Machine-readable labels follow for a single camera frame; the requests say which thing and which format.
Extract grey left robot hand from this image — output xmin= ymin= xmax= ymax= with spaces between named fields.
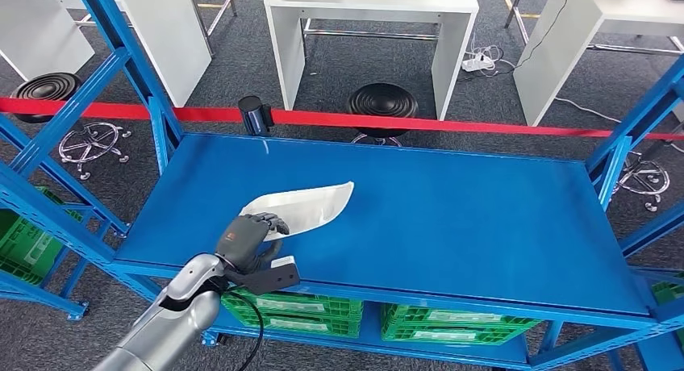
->
xmin=215 ymin=212 xmax=290 ymax=276

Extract white curved plastic part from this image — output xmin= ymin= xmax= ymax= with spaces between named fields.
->
xmin=239 ymin=181 xmax=356 ymax=243

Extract blue metal shelf rack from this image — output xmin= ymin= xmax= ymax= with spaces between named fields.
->
xmin=0 ymin=115 xmax=132 ymax=323
xmin=0 ymin=0 xmax=684 ymax=371
xmin=619 ymin=200 xmax=684 ymax=371

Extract green plastic crate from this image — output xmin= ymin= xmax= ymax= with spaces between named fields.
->
xmin=235 ymin=310 xmax=361 ymax=340
xmin=650 ymin=274 xmax=684 ymax=353
xmin=0 ymin=185 xmax=84 ymax=287
xmin=219 ymin=289 xmax=365 ymax=319
xmin=380 ymin=323 xmax=528 ymax=347
xmin=380 ymin=303 xmax=540 ymax=330

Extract red barrier belt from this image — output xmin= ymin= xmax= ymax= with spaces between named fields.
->
xmin=0 ymin=97 xmax=684 ymax=143

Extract black round stool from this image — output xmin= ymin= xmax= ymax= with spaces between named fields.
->
xmin=346 ymin=82 xmax=419 ymax=148
xmin=614 ymin=139 xmax=684 ymax=214
xmin=10 ymin=72 xmax=132 ymax=181

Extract white power strip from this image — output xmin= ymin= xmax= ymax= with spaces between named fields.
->
xmin=461 ymin=54 xmax=495 ymax=73

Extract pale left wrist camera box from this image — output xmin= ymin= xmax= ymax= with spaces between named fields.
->
xmin=224 ymin=255 xmax=302 ymax=297

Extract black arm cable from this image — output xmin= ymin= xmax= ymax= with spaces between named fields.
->
xmin=224 ymin=288 xmax=265 ymax=371

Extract black belt post head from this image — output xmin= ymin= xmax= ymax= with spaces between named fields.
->
xmin=237 ymin=94 xmax=275 ymax=138

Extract white floor cable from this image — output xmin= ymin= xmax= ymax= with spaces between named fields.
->
xmin=553 ymin=97 xmax=622 ymax=125

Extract thin black desk cable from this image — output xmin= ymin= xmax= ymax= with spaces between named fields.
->
xmin=512 ymin=0 xmax=581 ymax=70

